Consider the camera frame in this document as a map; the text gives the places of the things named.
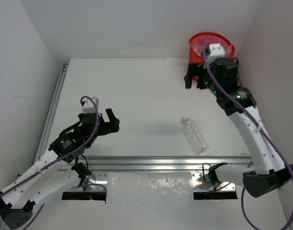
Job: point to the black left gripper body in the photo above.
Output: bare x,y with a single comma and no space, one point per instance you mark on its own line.
104,125

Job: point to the aluminium table front rail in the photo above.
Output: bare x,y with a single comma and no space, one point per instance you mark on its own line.
160,164

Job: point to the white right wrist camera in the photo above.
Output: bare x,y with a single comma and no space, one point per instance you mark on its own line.
214,51

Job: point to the red mesh plastic bin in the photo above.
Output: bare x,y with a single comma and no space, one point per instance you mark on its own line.
197,41

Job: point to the aluminium table rail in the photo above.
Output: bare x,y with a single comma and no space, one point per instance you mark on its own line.
245,116
51,113
160,164

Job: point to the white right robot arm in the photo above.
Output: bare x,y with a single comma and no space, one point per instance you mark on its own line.
269,171

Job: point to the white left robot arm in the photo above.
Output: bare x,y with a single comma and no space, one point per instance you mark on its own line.
33,188

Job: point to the aluminium table left rail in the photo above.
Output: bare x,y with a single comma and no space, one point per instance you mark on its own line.
51,113

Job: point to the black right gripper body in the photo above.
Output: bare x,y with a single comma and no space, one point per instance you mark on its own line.
207,81

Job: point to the translucent plastic sheet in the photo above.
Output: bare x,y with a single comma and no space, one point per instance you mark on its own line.
149,187

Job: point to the clear unlabelled bottle white cap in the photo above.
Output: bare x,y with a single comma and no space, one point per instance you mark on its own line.
193,135

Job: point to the aluminium table right rail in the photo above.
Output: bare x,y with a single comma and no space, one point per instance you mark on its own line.
245,116

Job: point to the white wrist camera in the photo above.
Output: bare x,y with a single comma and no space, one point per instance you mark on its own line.
214,51
89,104

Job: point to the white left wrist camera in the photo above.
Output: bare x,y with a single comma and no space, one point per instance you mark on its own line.
89,104

